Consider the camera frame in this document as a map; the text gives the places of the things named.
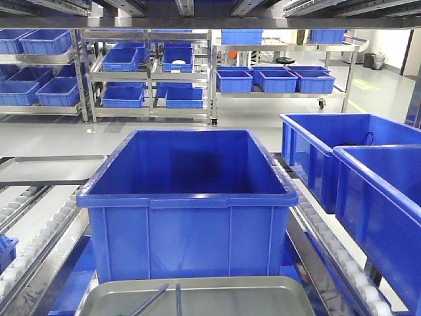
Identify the steel tray foreground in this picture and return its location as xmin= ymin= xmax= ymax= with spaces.
xmin=79 ymin=276 xmax=314 ymax=315

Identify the steel shelf rack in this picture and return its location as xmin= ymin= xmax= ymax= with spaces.
xmin=80 ymin=29 xmax=218 ymax=126
xmin=1 ymin=29 xmax=88 ymax=121

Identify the green-handled screwdriver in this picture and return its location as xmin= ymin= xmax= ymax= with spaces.
xmin=176 ymin=283 xmax=182 ymax=316
xmin=130 ymin=284 xmax=169 ymax=316

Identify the blue bin on rollers centre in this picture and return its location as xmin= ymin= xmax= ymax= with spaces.
xmin=77 ymin=130 xmax=298 ymax=283

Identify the blue bin right rear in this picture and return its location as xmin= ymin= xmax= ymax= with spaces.
xmin=280 ymin=113 xmax=420 ymax=214

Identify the steel tray left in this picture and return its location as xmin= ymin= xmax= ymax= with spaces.
xmin=1 ymin=155 xmax=107 ymax=187

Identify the blue bin right front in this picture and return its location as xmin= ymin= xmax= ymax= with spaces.
xmin=333 ymin=145 xmax=420 ymax=315

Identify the grey trash can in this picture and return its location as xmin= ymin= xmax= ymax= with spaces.
xmin=371 ymin=54 xmax=385 ymax=70

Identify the steel shelf rack left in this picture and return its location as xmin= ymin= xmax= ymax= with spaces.
xmin=1 ymin=29 xmax=88 ymax=121

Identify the steel cart with bins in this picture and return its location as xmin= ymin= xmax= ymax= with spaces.
xmin=209 ymin=41 xmax=359 ymax=120

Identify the steel shelf rack middle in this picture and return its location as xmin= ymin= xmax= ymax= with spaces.
xmin=80 ymin=29 xmax=218 ymax=126

